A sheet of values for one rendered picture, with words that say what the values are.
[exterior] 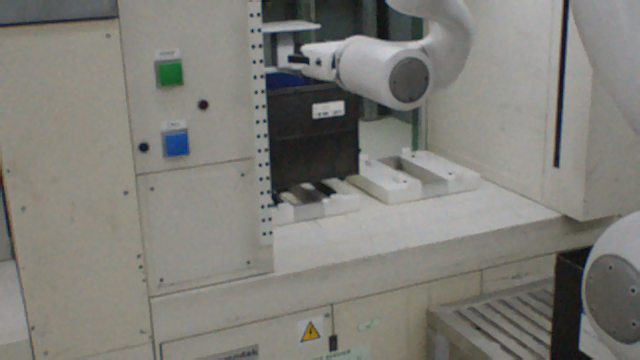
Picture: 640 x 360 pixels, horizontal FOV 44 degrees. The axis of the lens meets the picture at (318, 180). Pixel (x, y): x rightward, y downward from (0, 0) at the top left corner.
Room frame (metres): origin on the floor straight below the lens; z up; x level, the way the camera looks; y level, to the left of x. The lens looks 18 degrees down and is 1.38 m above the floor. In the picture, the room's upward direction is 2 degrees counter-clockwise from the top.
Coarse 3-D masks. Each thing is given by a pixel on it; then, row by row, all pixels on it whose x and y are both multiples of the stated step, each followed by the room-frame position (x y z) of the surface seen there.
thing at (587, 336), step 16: (560, 256) 1.04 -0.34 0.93; (576, 256) 1.05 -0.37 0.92; (560, 272) 1.02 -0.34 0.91; (576, 272) 0.99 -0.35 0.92; (560, 288) 1.02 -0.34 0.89; (576, 288) 0.99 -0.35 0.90; (560, 304) 1.02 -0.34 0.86; (576, 304) 0.99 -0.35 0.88; (560, 320) 1.01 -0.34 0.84; (576, 320) 0.98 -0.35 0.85; (560, 336) 1.01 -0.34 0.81; (576, 336) 0.98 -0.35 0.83; (592, 336) 0.95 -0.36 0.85; (560, 352) 1.01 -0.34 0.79; (576, 352) 0.98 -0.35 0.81; (592, 352) 0.95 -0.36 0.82; (608, 352) 0.92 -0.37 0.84
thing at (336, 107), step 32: (288, 32) 1.46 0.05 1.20; (288, 64) 1.46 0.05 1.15; (288, 96) 1.37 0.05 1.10; (320, 96) 1.39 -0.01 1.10; (352, 96) 1.42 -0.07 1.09; (288, 128) 1.37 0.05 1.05; (320, 128) 1.39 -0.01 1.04; (352, 128) 1.42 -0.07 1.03; (288, 160) 1.37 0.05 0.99; (320, 160) 1.39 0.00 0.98; (352, 160) 1.42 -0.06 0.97
